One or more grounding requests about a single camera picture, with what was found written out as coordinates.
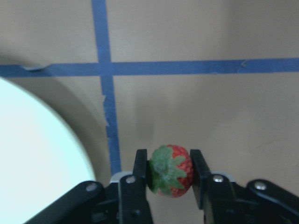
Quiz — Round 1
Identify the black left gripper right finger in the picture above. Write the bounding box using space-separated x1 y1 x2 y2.
190 149 241 224

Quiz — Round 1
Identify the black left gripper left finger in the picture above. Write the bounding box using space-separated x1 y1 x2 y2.
118 149 153 224

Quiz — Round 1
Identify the light green plate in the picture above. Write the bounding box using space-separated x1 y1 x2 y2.
0 79 95 224

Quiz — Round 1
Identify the red strawberry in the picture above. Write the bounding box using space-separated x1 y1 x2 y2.
148 145 193 198

